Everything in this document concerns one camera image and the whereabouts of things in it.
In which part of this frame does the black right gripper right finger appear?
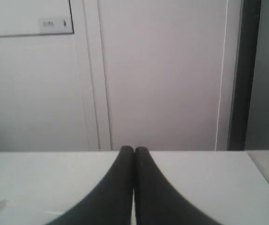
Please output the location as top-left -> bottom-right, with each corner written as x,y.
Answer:
134,147 -> 219,225

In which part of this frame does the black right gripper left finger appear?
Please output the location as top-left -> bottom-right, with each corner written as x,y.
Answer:
49,146 -> 135,225

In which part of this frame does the white cabinet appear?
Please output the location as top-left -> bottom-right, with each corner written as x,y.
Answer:
0,0 -> 242,152

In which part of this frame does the white label on cabinet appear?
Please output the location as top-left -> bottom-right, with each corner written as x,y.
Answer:
38,17 -> 74,34

